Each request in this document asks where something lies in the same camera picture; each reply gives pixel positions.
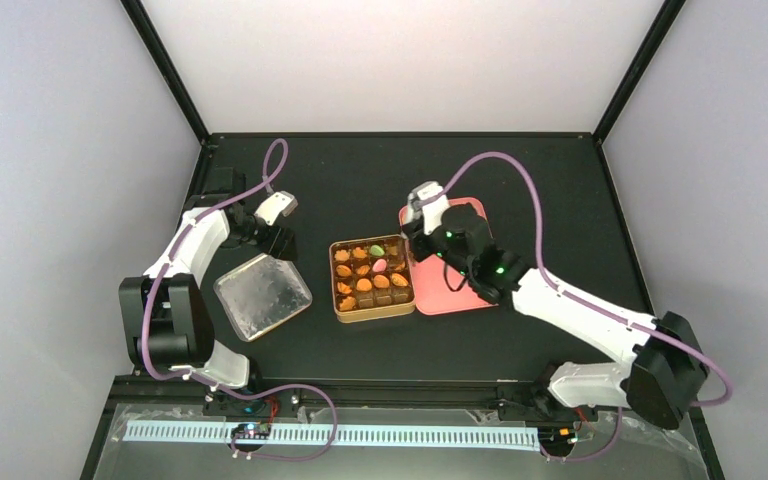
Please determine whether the orange cookie second row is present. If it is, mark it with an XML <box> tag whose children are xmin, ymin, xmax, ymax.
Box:
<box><xmin>335</xmin><ymin>265</ymin><xmax>352</xmax><ymax>277</ymax></box>

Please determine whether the green round macaron cookie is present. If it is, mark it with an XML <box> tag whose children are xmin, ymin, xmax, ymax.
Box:
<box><xmin>368</xmin><ymin>244</ymin><xmax>386</xmax><ymax>257</ymax></box>

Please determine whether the round waffle cookie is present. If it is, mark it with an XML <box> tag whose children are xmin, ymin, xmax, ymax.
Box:
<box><xmin>356</xmin><ymin>278</ymin><xmax>373</xmax><ymax>292</ymax></box>

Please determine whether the gold cookie tin box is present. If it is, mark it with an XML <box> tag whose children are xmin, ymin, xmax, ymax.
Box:
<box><xmin>329</xmin><ymin>234</ymin><xmax>416</xmax><ymax>324</ymax></box>

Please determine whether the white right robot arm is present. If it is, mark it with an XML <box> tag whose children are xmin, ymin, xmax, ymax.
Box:
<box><xmin>400</xmin><ymin>204</ymin><xmax>710</xmax><ymax>430</ymax></box>

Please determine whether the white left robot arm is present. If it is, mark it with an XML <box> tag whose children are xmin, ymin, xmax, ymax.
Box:
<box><xmin>118</xmin><ymin>168</ymin><xmax>297</xmax><ymax>390</ymax></box>

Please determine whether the silver tin lid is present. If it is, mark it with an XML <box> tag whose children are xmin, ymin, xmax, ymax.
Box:
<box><xmin>214</xmin><ymin>254</ymin><xmax>313</xmax><ymax>342</ymax></box>

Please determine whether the pink plastic tray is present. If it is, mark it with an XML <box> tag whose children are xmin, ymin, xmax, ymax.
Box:
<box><xmin>398</xmin><ymin>197</ymin><xmax>499</xmax><ymax>317</ymax></box>

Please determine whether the pink round macaron cookie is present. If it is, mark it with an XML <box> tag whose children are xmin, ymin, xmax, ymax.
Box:
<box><xmin>372</xmin><ymin>258</ymin><xmax>388</xmax><ymax>273</ymax></box>

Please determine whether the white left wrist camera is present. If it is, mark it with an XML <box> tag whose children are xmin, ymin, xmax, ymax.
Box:
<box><xmin>254</xmin><ymin>191</ymin><xmax>298</xmax><ymax>226</ymax></box>

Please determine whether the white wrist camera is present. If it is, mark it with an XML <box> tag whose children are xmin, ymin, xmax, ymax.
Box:
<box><xmin>254</xmin><ymin>191</ymin><xmax>298</xmax><ymax>226</ymax></box>
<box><xmin>400</xmin><ymin>181</ymin><xmax>450</xmax><ymax>235</ymax></box>

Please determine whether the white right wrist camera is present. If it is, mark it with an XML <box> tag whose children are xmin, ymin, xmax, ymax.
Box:
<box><xmin>400</xmin><ymin>181</ymin><xmax>450</xmax><ymax>235</ymax></box>

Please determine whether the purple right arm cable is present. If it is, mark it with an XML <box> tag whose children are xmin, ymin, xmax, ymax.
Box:
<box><xmin>420</xmin><ymin>151</ymin><xmax>734</xmax><ymax>462</ymax></box>

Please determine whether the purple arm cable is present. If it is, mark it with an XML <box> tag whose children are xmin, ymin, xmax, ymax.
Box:
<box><xmin>140</xmin><ymin>138</ymin><xmax>339</xmax><ymax>464</ymax></box>
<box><xmin>420</xmin><ymin>151</ymin><xmax>734</xmax><ymax>462</ymax></box>

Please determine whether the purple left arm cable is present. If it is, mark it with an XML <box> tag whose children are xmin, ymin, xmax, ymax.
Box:
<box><xmin>140</xmin><ymin>138</ymin><xmax>339</xmax><ymax>464</ymax></box>

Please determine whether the light blue slotted cable duct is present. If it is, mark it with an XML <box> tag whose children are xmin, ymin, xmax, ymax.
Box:
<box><xmin>120</xmin><ymin>420</ymin><xmax>540</xmax><ymax>452</ymax></box>

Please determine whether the black enclosure frame post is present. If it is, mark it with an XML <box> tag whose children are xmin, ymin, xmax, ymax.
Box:
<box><xmin>120</xmin><ymin>0</ymin><xmax>210</xmax><ymax>144</ymax></box>

